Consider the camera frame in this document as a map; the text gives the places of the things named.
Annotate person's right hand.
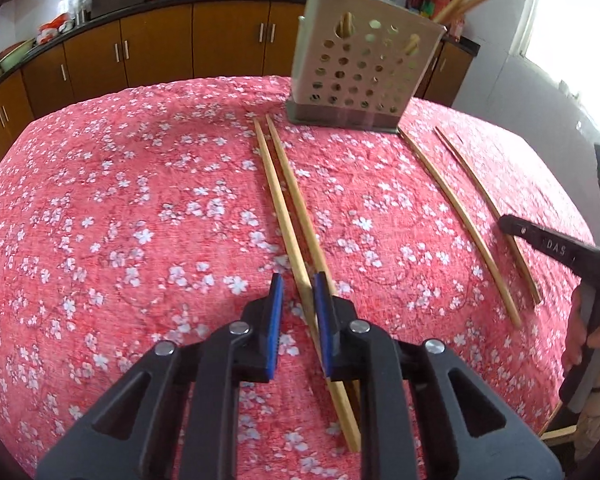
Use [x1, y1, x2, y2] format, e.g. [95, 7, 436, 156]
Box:
[564, 287, 600, 367]

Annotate red floral tablecloth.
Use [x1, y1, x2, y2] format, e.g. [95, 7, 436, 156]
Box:
[0, 75, 598, 480]

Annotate red and white plastic bag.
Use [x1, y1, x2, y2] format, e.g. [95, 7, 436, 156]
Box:
[36, 14, 76, 45]

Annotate wooden base cabinets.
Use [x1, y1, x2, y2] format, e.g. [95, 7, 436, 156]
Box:
[0, 0, 481, 181]

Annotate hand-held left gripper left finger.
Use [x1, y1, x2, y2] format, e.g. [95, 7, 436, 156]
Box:
[36, 272, 286, 480]

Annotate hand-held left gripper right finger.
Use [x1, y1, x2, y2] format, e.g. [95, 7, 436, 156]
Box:
[312, 271, 566, 480]

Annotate green basin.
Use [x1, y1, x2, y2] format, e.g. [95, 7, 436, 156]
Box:
[0, 39, 35, 72]

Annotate window with white frame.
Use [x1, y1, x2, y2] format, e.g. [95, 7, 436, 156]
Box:
[525, 0, 600, 81]

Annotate beige perforated chopstick holder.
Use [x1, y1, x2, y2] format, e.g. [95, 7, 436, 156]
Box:
[286, 0, 448, 133]

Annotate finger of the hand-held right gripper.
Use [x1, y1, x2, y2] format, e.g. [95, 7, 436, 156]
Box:
[498, 214, 548, 256]

